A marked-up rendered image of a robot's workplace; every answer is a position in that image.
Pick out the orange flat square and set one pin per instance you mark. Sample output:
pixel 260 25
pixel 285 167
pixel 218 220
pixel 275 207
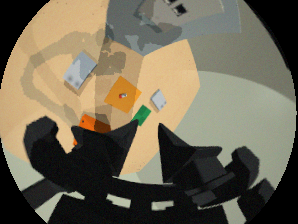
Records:
pixel 121 87

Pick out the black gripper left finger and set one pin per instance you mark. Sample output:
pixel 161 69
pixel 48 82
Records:
pixel 114 145

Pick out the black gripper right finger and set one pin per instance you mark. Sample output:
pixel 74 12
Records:
pixel 176 154

